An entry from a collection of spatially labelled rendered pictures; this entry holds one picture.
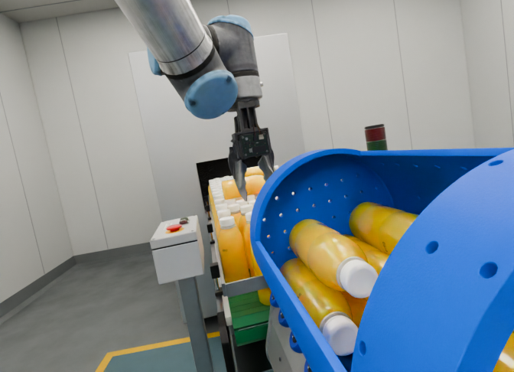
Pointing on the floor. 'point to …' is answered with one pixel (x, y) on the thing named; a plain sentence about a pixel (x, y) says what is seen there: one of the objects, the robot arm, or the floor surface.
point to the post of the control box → (196, 324)
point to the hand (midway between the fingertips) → (257, 193)
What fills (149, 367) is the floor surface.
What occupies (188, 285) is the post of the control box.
